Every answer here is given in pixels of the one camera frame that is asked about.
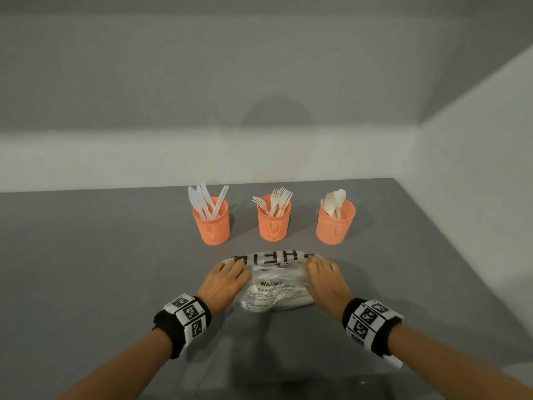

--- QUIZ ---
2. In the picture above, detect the person's right hand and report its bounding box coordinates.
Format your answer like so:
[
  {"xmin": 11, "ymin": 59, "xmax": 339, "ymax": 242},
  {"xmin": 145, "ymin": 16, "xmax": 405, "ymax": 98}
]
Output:
[{"xmin": 305, "ymin": 256, "xmax": 355, "ymax": 322}]

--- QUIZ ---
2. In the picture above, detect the person's left hand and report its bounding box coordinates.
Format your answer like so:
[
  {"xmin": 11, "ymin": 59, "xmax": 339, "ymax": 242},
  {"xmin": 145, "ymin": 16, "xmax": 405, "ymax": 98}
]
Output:
[{"xmin": 196, "ymin": 259, "xmax": 252, "ymax": 317}]

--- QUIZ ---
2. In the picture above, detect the clear printed plastic bag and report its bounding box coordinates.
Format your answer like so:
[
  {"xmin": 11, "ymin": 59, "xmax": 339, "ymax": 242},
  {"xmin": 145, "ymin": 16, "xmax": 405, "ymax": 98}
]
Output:
[{"xmin": 222, "ymin": 251, "xmax": 322, "ymax": 314}]

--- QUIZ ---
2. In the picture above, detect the person's right forearm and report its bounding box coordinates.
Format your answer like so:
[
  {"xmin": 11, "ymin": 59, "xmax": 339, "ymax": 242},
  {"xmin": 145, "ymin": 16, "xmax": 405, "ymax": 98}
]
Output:
[{"xmin": 386, "ymin": 324, "xmax": 533, "ymax": 400}]

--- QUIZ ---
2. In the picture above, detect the person's left forearm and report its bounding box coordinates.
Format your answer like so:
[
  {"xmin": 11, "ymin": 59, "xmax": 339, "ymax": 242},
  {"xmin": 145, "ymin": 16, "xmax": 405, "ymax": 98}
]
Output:
[{"xmin": 56, "ymin": 328, "xmax": 173, "ymax": 400}]

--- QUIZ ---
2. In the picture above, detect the white cutlery bundle in bag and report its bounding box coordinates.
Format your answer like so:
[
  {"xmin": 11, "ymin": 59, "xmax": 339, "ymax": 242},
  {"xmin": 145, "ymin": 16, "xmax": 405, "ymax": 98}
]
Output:
[{"xmin": 246, "ymin": 283, "xmax": 315, "ymax": 314}]

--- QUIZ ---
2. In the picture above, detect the orange mesh cup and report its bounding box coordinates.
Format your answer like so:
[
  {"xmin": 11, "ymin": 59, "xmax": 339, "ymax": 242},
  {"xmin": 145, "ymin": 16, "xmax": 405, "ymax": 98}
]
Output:
[
  {"xmin": 316, "ymin": 199, "xmax": 356, "ymax": 246},
  {"xmin": 257, "ymin": 201, "xmax": 291, "ymax": 242},
  {"xmin": 192, "ymin": 197, "xmax": 231, "ymax": 246}
]

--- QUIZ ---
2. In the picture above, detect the black wristband with marker tags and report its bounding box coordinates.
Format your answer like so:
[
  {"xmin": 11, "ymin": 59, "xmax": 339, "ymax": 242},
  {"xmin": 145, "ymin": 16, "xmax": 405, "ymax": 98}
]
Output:
[
  {"xmin": 152, "ymin": 293, "xmax": 212, "ymax": 360},
  {"xmin": 342, "ymin": 297, "xmax": 404, "ymax": 369}
]

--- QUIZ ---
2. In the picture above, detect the white plastic knife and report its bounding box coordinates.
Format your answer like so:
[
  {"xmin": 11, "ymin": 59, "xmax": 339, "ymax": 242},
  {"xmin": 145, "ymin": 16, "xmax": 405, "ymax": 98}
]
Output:
[
  {"xmin": 188, "ymin": 186, "xmax": 207, "ymax": 221},
  {"xmin": 212, "ymin": 185, "xmax": 230, "ymax": 220},
  {"xmin": 196, "ymin": 185, "xmax": 213, "ymax": 220},
  {"xmin": 201, "ymin": 182, "xmax": 218, "ymax": 218}
]

